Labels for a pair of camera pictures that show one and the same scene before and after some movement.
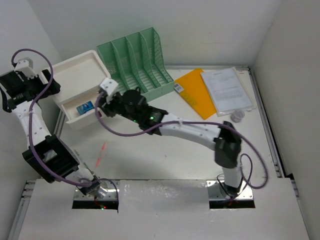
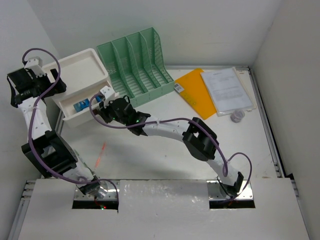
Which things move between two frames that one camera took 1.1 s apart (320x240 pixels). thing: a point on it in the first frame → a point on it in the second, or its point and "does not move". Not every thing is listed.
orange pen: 103,149 does not move
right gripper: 107,106 → 104,111
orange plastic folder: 193,88 does not move
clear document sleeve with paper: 227,91 does not move
